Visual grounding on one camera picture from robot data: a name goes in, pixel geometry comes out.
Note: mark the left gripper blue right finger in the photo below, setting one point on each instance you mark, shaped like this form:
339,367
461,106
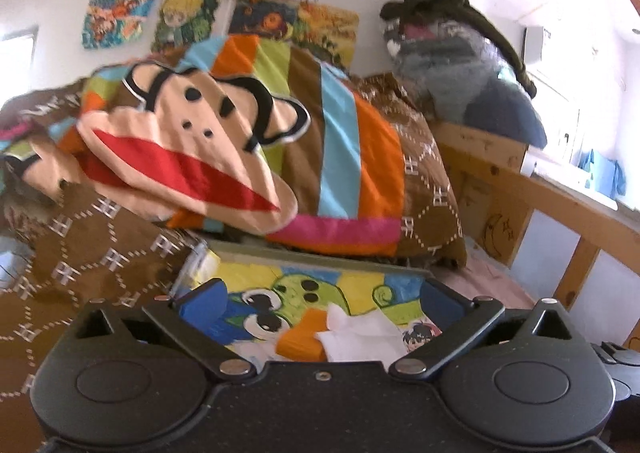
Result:
463,322

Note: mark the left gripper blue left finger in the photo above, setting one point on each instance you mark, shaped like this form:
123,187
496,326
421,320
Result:
184,322

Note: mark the white tissue sheets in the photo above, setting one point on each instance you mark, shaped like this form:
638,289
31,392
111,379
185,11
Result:
366,337

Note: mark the orange fabric roll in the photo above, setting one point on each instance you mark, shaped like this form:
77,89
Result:
301,343

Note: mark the pink blanket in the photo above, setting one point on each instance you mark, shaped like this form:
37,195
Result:
479,278

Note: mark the grey tray with cartoon liner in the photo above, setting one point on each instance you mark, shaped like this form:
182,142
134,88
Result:
267,297

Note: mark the brown PF patterned quilt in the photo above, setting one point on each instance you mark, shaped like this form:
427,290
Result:
88,247

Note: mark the monkey face striped pillow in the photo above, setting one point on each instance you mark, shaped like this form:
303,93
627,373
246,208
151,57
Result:
241,133

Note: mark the bagged bedding bundle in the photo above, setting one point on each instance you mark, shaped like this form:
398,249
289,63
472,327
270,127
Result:
455,74

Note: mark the blond character poster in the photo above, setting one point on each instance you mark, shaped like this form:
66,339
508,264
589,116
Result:
184,22

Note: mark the anime poster lower left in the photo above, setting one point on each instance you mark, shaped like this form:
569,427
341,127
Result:
113,23

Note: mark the dark swirl painting poster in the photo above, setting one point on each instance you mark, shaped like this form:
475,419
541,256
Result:
272,19

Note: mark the yellow landscape poster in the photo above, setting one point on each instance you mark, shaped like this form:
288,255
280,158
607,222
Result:
329,33

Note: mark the dark olive garment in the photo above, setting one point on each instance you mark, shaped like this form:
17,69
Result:
413,11

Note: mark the wooden bed frame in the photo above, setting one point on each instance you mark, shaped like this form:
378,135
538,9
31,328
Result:
556,242

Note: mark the white wall air conditioner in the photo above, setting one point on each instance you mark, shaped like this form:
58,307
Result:
533,44

